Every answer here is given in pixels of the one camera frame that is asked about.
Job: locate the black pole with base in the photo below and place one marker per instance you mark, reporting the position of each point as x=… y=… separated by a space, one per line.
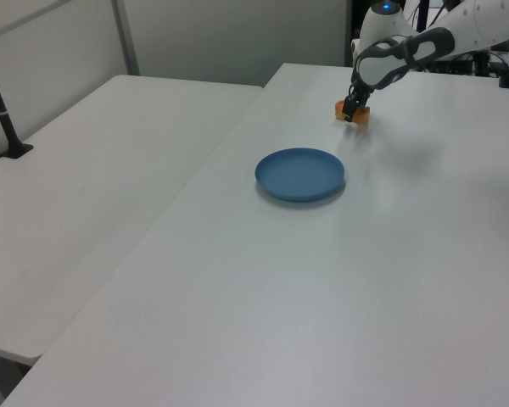
x=0 y=110

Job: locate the grey partition post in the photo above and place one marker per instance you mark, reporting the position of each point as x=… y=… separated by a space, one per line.
x=125 y=38

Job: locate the black equipment box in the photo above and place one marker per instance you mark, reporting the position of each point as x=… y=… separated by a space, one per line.
x=451 y=66

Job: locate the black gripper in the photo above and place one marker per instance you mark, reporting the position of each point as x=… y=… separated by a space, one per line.
x=359 y=94

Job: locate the white side table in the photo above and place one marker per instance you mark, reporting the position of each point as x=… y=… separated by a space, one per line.
x=89 y=191

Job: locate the blue round plate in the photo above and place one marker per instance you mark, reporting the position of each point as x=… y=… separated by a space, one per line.
x=299 y=174

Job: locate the orange bread roll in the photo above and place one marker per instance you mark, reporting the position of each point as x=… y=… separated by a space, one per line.
x=362 y=115

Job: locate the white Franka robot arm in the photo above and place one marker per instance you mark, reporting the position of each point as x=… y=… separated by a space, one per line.
x=428 y=38

